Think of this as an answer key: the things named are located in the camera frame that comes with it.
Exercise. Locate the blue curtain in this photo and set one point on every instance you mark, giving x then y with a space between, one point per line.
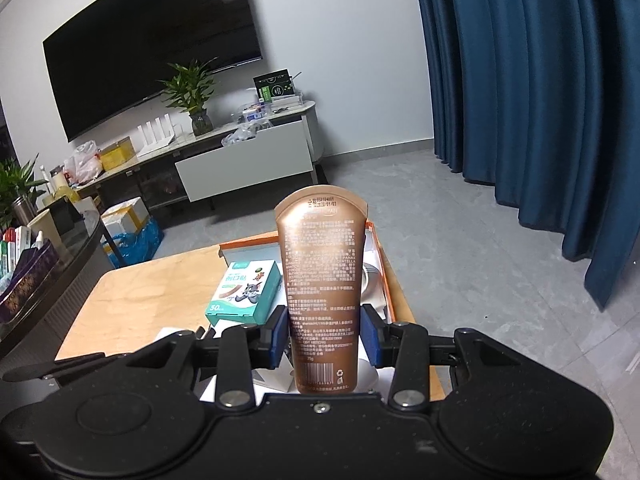
530 110

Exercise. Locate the black glass table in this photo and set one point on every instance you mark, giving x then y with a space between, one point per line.
70 290

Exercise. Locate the yellow box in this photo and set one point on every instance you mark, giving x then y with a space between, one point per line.
117 155

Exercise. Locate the white router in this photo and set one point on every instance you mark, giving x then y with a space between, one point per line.
156 134

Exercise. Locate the blue plastic bag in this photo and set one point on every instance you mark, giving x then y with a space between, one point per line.
135 245

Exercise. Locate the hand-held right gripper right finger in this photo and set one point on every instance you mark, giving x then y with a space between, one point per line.
371 340

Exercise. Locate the potted plant in metal pot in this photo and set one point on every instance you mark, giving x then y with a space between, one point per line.
17 185

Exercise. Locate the purple box of toiletries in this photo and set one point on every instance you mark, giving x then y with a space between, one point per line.
27 285

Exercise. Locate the orange box lid white inside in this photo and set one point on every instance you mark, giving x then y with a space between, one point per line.
392 280

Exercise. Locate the green and white box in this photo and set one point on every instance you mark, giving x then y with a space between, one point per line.
245 292

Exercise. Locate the black wall television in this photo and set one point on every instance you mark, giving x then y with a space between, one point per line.
150 45

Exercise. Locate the brown tube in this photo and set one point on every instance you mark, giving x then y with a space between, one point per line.
322 280

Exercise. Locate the potted plant in glass vase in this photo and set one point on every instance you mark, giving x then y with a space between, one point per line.
192 90

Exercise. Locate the white and red plastic bag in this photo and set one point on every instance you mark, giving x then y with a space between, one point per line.
82 164

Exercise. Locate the pile of clear packets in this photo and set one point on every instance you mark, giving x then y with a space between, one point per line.
255 125

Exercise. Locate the black box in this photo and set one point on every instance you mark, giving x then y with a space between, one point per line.
62 215

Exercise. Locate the dark green box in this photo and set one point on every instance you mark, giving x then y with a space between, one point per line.
273 87

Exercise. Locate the grey television cabinet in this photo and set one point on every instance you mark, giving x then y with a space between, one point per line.
245 172

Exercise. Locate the white and yellow carton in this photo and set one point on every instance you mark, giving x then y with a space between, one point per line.
125 217

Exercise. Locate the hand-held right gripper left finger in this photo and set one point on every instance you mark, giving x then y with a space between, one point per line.
277 340

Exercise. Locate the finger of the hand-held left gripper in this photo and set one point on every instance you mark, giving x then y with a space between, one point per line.
65 367

